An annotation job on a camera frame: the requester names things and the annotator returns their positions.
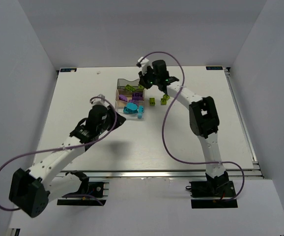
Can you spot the long green lego brick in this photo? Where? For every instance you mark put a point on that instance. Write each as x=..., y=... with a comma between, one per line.
x=130, y=88

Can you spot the left corner label sticker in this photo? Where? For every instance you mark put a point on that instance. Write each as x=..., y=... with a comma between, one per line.
x=67, y=70

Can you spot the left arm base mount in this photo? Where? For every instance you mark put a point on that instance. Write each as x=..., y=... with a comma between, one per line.
x=92, y=192

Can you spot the purple round lego piece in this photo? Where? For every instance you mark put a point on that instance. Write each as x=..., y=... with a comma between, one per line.
x=133, y=101

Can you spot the grey transparent container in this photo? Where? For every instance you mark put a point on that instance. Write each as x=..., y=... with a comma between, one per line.
x=121, y=83

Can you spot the purple square lego brick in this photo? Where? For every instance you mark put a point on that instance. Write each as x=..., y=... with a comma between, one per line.
x=137, y=96

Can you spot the small cyan square lego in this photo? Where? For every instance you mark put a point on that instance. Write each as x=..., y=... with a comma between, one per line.
x=125, y=110

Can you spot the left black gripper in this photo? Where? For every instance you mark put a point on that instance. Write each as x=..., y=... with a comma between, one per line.
x=116, y=118

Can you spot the corner label sticker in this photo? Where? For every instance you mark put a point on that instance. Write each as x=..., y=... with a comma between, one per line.
x=67, y=70
x=214, y=68

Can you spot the cyan lego brick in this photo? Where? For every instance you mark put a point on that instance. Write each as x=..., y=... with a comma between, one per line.
x=140, y=112

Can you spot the right corner label sticker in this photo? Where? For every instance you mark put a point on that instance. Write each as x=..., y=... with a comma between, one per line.
x=214, y=68

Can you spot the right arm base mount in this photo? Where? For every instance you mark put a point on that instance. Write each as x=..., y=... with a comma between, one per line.
x=213, y=193

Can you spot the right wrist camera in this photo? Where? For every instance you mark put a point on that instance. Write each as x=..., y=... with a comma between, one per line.
x=143, y=63

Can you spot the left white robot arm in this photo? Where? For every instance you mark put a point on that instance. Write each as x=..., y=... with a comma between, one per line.
x=32, y=189

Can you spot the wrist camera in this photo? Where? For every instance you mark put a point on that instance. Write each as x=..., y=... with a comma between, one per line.
x=143, y=63
x=98, y=100

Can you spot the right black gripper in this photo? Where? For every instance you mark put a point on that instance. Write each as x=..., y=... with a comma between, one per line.
x=145, y=80

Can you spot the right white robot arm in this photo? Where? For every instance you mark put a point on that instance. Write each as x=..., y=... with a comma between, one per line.
x=203, y=116

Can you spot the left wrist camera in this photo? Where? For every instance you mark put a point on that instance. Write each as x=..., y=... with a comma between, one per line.
x=98, y=100

